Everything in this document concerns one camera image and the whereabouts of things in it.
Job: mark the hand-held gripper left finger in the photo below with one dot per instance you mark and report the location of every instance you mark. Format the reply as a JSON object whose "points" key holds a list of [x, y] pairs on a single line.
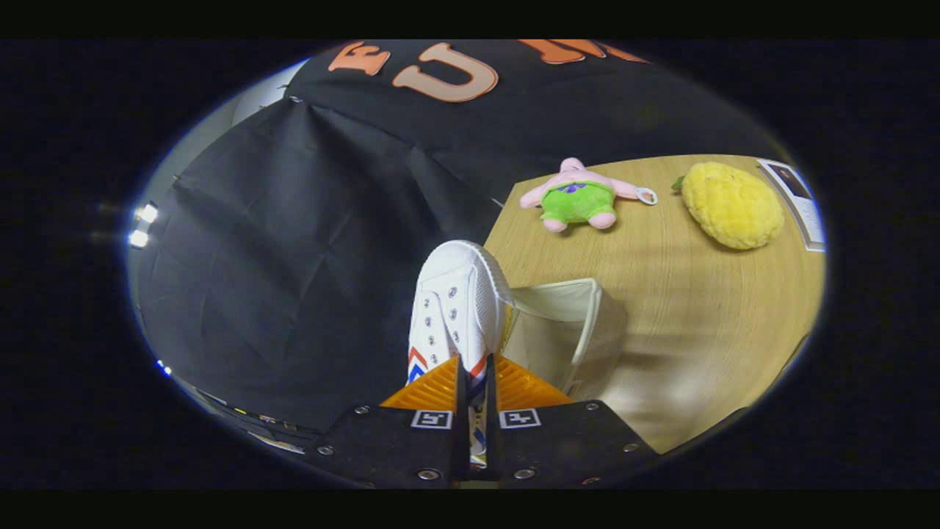
{"points": [[461, 426]]}

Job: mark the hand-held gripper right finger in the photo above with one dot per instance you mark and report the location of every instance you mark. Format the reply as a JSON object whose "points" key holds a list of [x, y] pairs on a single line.
{"points": [[492, 441]]}

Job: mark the white canvas shoe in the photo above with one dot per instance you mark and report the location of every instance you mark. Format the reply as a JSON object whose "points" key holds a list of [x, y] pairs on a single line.
{"points": [[455, 294]]}

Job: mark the beige fabric storage box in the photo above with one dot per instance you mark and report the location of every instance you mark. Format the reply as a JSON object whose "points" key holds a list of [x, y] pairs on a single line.
{"points": [[587, 345]]}

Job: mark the dark cluttered equipment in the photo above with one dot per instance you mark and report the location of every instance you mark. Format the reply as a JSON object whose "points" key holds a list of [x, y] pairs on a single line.
{"points": [[250, 426]]}

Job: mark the pink and green plush toy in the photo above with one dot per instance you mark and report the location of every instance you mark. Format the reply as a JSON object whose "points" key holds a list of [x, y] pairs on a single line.
{"points": [[576, 206]]}

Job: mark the yellow pineapple plush toy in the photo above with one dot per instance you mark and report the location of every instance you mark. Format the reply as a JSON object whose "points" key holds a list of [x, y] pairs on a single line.
{"points": [[731, 206]]}

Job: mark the bright double lamp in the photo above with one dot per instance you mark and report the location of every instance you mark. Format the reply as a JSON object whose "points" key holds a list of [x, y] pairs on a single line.
{"points": [[143, 224]]}

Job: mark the white printed leaflet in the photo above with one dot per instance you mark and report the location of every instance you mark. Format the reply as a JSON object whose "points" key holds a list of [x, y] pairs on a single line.
{"points": [[804, 209]]}

